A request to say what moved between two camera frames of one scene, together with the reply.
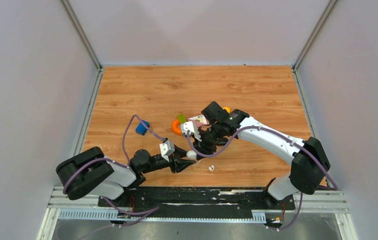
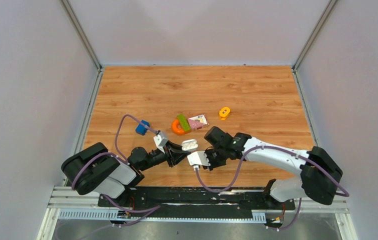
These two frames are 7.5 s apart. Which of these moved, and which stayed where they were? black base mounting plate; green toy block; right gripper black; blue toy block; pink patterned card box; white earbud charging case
Moved: right gripper black; white earbud charging case
Stayed: pink patterned card box; green toy block; black base mounting plate; blue toy block
